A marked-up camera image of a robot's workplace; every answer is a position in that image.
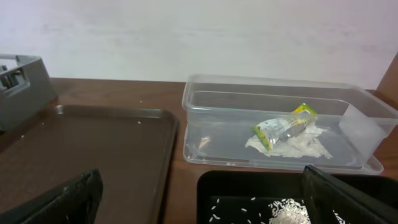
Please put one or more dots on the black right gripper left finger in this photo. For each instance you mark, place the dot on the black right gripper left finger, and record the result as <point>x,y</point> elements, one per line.
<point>74,201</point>

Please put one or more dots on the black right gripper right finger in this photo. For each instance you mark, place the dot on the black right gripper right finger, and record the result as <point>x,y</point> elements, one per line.
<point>324,195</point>

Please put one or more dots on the yellow green snack wrapper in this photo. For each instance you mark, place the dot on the yellow green snack wrapper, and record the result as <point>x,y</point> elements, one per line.
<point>273,131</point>

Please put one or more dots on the clear plastic waste bin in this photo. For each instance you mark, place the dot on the clear plastic waste bin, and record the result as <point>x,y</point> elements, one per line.
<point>222,110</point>

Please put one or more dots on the pile of rice scraps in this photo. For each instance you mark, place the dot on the pile of rice scraps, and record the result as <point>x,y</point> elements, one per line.
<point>255,210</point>

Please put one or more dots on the white crumpled paper napkin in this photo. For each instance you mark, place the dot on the white crumpled paper napkin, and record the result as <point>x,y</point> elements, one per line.
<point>305,144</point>

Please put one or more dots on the dark brown serving tray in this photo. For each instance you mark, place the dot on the dark brown serving tray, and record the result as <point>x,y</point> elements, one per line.
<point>130,148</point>

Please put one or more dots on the black rectangular bin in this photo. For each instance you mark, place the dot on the black rectangular bin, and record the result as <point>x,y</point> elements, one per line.
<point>282,185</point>

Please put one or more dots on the grey plastic dish rack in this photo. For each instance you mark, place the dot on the grey plastic dish rack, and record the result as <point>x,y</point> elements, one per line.
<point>25,89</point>

